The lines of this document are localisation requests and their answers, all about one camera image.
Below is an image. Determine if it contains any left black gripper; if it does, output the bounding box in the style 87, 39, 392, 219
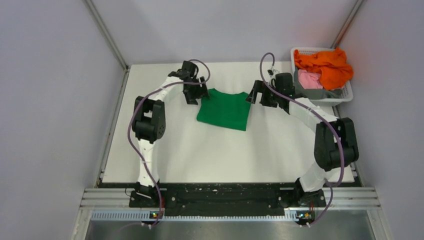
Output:
183, 76, 210, 105

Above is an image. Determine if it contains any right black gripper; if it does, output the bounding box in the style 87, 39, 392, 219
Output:
246, 80, 282, 108

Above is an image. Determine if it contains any green t shirt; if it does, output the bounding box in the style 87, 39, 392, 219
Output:
196, 88, 251, 132

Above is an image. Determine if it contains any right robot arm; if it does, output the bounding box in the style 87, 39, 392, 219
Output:
246, 71, 359, 207

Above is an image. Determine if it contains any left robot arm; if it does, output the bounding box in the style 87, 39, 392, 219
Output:
127, 59, 210, 208

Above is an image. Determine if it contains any grey t shirt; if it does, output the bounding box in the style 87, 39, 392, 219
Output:
290, 70, 343, 100

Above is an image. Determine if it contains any pink t shirt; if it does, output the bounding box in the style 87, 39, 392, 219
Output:
298, 69, 323, 89

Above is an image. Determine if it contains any orange t shirt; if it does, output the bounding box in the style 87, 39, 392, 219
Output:
293, 47, 354, 91

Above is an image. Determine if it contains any white plastic basket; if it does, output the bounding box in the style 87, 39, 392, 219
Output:
290, 47, 354, 107

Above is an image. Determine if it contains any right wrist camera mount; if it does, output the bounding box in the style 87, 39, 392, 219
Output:
267, 65, 280, 79

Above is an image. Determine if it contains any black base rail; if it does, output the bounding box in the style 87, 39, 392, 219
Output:
129, 182, 327, 217

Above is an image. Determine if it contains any left aluminium frame post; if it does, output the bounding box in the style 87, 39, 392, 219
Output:
82, 0, 129, 71

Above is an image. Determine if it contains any aluminium frame post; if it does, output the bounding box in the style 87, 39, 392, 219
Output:
330, 0, 367, 49
82, 0, 129, 71

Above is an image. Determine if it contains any right aluminium frame post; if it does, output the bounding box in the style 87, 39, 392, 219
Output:
330, 0, 367, 49

